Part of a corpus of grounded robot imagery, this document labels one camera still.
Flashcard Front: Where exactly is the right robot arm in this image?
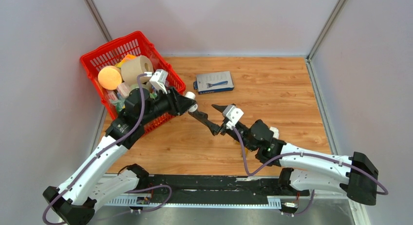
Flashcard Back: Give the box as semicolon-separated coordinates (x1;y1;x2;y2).
189;104;380;206

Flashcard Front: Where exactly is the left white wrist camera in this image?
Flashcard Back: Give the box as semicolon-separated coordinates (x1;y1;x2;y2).
145;69;168;94

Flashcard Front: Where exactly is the white pvc elbow fitting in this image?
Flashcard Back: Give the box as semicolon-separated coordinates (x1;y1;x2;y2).
185;91;198;113
270;127;280;139

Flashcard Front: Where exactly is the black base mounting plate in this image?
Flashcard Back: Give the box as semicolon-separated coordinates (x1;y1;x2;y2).
110;174;314;213

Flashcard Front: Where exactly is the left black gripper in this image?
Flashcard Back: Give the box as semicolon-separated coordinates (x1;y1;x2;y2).
139;85;197;126

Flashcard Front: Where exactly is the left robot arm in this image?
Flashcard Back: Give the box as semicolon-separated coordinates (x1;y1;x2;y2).
42;87;197;225

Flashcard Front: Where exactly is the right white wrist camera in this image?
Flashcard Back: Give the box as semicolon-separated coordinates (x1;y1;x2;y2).
222;105;244;130

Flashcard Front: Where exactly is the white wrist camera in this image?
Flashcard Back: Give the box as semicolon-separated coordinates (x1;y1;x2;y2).
222;105;244;130
145;69;168;94

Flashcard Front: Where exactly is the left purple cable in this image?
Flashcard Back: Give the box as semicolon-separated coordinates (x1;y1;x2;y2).
42;73;173;225

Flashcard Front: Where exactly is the red plastic basket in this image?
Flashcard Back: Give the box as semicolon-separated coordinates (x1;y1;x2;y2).
80;31;186;120

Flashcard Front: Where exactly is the dark grey metal faucet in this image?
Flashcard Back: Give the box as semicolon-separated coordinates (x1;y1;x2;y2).
192;110;208;122

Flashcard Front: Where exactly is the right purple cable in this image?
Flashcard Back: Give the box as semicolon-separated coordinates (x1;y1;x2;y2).
232;127;389;217

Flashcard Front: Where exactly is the grey blue razor box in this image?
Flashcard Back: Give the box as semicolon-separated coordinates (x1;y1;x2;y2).
193;71;235;94

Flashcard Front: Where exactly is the orange round sponge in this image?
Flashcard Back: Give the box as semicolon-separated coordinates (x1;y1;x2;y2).
97;66;123;90

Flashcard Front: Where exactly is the brown toilet paper roll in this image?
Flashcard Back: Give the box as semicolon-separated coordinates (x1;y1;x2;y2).
120;56;154;86

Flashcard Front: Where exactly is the pale green soap bottle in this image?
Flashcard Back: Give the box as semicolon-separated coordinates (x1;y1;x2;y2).
130;83;151;92

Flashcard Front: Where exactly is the purple cable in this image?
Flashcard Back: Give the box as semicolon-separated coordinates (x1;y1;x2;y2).
42;73;173;225
232;127;389;217

